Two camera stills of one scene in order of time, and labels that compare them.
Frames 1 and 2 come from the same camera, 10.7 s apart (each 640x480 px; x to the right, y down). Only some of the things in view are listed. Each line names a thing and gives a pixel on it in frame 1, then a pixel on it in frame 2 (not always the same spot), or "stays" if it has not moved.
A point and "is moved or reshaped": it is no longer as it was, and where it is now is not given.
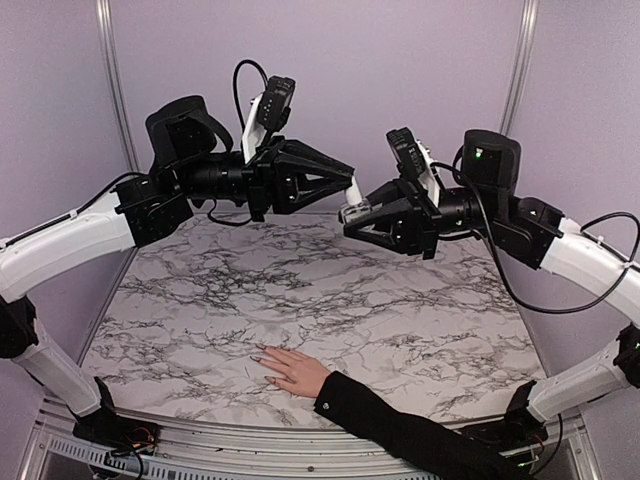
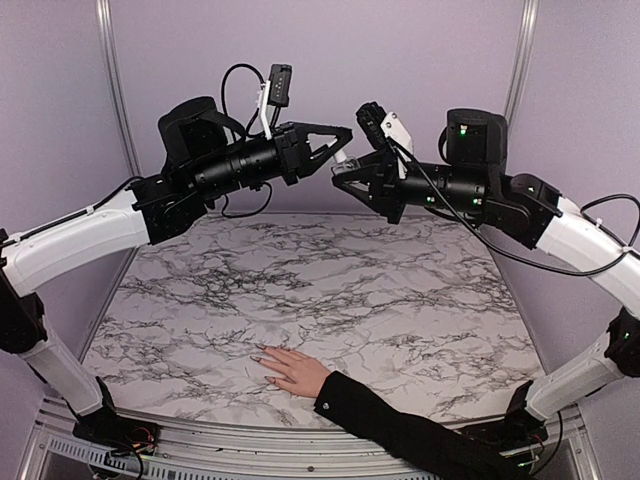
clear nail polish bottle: (351, 212) is moved or reshaped
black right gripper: (415, 219) -> (383, 178)
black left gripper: (268, 185) -> (294, 146)
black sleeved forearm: (437, 449) stays
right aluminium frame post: (523, 56) stays
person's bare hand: (305, 374) stays
